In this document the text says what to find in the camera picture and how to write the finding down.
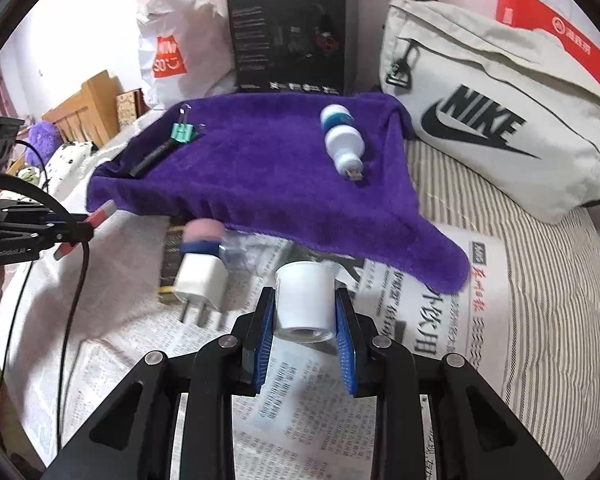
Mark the clear plastic cap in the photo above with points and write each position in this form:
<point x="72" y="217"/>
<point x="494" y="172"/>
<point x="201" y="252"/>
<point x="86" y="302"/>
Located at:
<point x="237" y="255"/>

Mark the small white usb device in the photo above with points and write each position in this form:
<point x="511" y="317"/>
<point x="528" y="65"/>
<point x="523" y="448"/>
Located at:
<point x="350" y="165"/>

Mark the white tape roll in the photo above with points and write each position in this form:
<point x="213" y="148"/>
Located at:
<point x="302" y="295"/>

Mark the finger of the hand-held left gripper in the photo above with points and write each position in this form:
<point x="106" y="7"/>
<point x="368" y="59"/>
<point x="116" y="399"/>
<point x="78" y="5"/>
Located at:
<point x="40" y="235"/>
<point x="35" y="215"/>

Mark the purple towel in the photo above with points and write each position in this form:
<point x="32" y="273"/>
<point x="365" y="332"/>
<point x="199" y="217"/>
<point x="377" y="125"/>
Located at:
<point x="260" y="175"/>

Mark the white spotted pillow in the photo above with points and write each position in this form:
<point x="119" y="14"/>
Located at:
<point x="72" y="160"/>

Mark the newspaper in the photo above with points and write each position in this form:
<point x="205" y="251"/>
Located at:
<point x="430" y="325"/>

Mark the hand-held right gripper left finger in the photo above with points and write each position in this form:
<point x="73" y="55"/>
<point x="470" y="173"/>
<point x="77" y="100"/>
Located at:
<point x="262" y="340"/>

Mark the grey waist bag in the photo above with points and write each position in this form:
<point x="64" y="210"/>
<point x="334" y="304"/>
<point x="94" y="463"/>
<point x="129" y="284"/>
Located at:
<point x="480" y="75"/>

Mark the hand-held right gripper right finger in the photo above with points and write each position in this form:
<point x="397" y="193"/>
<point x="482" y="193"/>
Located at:
<point x="347" y="355"/>

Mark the white charger plug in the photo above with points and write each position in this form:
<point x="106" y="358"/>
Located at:
<point x="197" y="280"/>

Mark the black gold tube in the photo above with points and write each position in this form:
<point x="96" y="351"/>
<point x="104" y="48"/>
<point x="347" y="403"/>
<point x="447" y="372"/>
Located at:
<point x="170" y="260"/>

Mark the black headset box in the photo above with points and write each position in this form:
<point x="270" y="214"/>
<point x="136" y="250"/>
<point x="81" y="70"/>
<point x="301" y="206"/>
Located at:
<point x="260" y="35"/>

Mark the red white paper bag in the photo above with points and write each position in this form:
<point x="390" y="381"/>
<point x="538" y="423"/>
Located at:
<point x="555" y="25"/>

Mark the white blue bottle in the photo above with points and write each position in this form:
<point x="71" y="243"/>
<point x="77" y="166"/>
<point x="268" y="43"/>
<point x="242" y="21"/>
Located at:
<point x="342" y="142"/>

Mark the brown patterned box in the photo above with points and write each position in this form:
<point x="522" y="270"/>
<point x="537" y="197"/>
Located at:
<point x="127" y="107"/>

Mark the purple plush toy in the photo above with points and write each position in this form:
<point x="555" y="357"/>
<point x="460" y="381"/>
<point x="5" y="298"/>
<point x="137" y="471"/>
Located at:
<point x="42" y="135"/>

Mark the pink highlighter pen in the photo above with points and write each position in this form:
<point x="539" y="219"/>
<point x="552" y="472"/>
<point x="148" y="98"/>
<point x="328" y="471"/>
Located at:
<point x="100" y="217"/>

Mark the black marker pen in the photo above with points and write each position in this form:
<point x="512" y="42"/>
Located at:
<point x="152" y="157"/>

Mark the wooden headboard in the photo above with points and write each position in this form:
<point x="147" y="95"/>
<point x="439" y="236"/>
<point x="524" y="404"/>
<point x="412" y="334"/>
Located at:
<point x="90" y="105"/>

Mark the pink blue eraser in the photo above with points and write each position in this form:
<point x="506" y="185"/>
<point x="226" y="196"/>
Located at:
<point x="205" y="232"/>

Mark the green binder clip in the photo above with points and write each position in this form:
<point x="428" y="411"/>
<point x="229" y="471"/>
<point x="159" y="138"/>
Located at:
<point x="181" y="134"/>

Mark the white plastic shopping bag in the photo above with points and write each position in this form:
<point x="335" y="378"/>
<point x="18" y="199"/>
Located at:
<point x="180" y="10"/>

